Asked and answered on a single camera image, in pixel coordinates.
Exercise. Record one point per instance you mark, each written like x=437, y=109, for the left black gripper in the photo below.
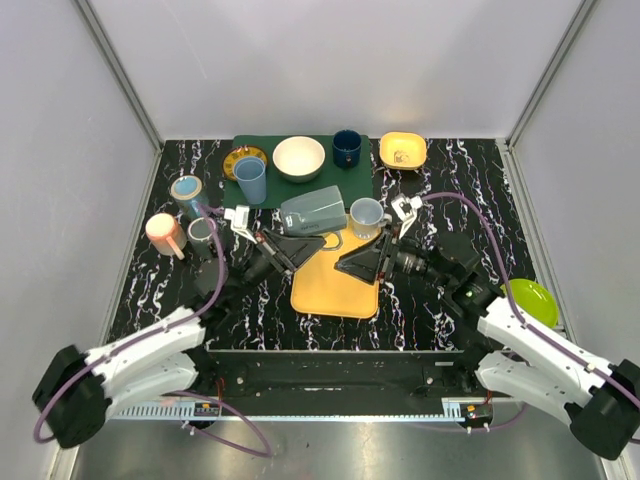
x=275, y=251

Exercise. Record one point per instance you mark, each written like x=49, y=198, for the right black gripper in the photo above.
x=363, y=262

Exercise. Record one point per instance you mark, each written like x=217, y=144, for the grey white-inside mug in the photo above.
x=315, y=213

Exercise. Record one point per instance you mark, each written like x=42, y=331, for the dark grey mug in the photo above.
x=201, y=238

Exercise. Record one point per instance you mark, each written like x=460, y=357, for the blue butterfly mug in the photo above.
x=189, y=193

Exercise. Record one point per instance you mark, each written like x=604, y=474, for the pink mug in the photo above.
x=166, y=235

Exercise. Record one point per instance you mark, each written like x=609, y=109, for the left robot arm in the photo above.
x=81, y=390

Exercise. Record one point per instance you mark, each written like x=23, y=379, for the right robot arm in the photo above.
x=596, y=399

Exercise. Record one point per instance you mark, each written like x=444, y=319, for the light blue mug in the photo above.
x=368, y=217

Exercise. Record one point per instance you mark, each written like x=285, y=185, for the navy blue mug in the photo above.
x=346, y=148

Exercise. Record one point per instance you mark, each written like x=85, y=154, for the yellow plastic tray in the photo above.
x=319, y=289

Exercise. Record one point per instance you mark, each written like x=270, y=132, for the dark green mat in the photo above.
x=353, y=183

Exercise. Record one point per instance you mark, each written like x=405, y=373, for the light blue plastic cup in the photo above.
x=250, y=174

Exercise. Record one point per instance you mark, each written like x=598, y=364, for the white bowl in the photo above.
x=299, y=159

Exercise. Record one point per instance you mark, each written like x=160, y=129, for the yellow patterned saucer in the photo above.
x=238, y=153

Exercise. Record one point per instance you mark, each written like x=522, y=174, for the yellow square bowl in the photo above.
x=403, y=150

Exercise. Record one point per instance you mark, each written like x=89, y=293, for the lime green plate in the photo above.
x=535, y=300

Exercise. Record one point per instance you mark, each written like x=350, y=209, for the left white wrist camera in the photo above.
x=238, y=218

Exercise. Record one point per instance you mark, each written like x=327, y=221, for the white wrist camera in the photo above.
x=406, y=209
x=238, y=218

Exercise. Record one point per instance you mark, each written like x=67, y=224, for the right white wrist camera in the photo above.
x=406, y=209

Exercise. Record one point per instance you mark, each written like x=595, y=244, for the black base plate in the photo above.
x=311, y=384

